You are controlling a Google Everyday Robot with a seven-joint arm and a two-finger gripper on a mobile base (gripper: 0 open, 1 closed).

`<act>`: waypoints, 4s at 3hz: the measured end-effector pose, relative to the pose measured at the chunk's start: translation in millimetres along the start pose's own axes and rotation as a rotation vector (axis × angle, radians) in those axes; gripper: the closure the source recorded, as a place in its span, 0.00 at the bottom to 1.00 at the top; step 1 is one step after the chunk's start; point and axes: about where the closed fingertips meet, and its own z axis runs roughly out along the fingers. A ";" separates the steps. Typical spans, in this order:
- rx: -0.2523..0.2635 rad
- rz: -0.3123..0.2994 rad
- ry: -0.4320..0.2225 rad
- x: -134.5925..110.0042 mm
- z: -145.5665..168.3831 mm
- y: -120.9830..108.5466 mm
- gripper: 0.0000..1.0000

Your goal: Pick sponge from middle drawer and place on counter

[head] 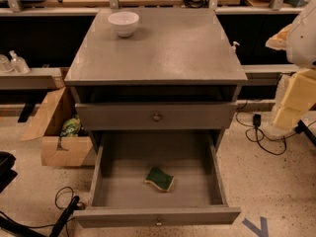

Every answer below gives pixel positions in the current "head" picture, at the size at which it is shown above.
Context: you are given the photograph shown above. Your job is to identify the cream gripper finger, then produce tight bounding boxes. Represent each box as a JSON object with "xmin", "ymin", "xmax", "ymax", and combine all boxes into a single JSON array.
[
  {"xmin": 266, "ymin": 24, "xmax": 291, "ymax": 50},
  {"xmin": 273, "ymin": 68, "xmax": 316, "ymax": 130}
]

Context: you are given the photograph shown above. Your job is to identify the green yellow sponge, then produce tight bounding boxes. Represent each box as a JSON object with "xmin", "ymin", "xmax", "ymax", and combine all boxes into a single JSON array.
[{"xmin": 144, "ymin": 167, "xmax": 174, "ymax": 193}]

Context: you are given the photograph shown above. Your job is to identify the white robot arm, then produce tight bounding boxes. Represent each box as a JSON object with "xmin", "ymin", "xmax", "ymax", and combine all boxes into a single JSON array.
[{"xmin": 266, "ymin": 0, "xmax": 316, "ymax": 130}]

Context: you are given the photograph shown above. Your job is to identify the grey wooden drawer cabinet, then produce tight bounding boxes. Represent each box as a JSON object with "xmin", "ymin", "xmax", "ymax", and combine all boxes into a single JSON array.
[{"xmin": 66, "ymin": 8, "xmax": 247, "ymax": 146}]

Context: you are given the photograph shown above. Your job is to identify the closed grey top drawer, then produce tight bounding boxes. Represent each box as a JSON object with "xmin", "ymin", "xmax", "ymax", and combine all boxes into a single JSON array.
[{"xmin": 75, "ymin": 103, "xmax": 236, "ymax": 130}]

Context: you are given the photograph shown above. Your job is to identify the open grey middle drawer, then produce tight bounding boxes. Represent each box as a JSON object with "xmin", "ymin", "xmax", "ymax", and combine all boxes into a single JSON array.
[{"xmin": 74, "ymin": 130, "xmax": 241, "ymax": 228}]

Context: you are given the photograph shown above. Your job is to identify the black caster leg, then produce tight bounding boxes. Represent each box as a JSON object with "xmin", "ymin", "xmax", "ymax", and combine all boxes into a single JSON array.
[{"xmin": 294, "ymin": 120, "xmax": 316, "ymax": 146}]

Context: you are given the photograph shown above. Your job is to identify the small white pump bottle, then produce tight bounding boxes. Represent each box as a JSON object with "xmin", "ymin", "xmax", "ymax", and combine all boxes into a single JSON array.
[{"xmin": 231, "ymin": 41, "xmax": 240, "ymax": 53}]

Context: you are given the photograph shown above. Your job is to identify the blue tape floor marker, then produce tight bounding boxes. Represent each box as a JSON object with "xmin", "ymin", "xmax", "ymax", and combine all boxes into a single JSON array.
[{"xmin": 242, "ymin": 216, "xmax": 269, "ymax": 237}]

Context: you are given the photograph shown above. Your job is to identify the white ceramic bowl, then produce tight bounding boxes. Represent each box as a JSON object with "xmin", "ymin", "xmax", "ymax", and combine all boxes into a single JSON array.
[{"xmin": 108, "ymin": 11, "xmax": 139, "ymax": 38}]

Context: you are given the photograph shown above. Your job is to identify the green snack bag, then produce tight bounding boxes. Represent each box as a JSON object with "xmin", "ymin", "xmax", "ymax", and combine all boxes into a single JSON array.
[{"xmin": 60, "ymin": 115, "xmax": 81, "ymax": 137}]

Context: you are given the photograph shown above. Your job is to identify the open cardboard box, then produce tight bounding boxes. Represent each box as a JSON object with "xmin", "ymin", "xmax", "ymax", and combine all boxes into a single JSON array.
[{"xmin": 21, "ymin": 87, "xmax": 96, "ymax": 167}]

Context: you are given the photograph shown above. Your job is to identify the black stand leg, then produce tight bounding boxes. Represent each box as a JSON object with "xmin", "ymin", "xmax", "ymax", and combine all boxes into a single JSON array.
[{"xmin": 0, "ymin": 195, "xmax": 81, "ymax": 237}]

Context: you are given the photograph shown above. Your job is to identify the clear sanitizer pump bottle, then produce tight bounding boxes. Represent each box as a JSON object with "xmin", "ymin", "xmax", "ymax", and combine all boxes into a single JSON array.
[{"xmin": 9, "ymin": 50, "xmax": 30, "ymax": 74}]

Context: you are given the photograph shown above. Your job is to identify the black power adapter with cable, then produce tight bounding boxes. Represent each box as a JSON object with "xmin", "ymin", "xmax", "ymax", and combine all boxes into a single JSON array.
[{"xmin": 234, "ymin": 100, "xmax": 316, "ymax": 156}]

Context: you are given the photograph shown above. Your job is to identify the black cable on floor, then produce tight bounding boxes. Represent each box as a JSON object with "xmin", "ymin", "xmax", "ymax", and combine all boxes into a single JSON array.
[{"xmin": 0, "ymin": 186, "xmax": 83, "ymax": 237}]

